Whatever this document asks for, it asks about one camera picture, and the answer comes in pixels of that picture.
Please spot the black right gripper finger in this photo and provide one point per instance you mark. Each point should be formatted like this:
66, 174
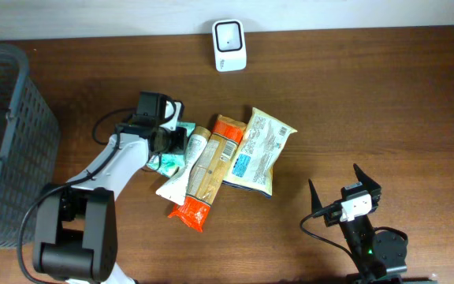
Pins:
316, 206
371, 185

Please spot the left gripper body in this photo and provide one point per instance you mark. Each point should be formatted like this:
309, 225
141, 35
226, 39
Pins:
176, 140

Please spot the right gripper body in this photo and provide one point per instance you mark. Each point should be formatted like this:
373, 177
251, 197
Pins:
332, 218

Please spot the white tube with beige cap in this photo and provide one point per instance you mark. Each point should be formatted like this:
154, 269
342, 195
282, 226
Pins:
176, 187

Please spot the red spaghetti packet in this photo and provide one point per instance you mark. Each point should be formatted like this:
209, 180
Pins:
209, 171

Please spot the yellow white snack bag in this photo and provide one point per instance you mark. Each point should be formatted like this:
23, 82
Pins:
263, 141

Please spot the small teal tissue pack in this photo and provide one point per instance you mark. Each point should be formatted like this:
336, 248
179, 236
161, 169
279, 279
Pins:
166, 164

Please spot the teal wet wipes pack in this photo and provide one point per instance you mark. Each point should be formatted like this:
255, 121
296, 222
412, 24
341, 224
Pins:
189, 126

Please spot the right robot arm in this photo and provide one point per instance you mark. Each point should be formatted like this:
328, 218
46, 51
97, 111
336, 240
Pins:
378, 253

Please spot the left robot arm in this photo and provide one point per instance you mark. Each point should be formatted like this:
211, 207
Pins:
76, 227

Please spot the white barcode scanner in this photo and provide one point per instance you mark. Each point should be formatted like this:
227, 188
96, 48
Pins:
229, 45

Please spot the grey plastic mesh basket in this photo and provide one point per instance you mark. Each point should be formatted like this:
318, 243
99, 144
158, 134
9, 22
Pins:
29, 139

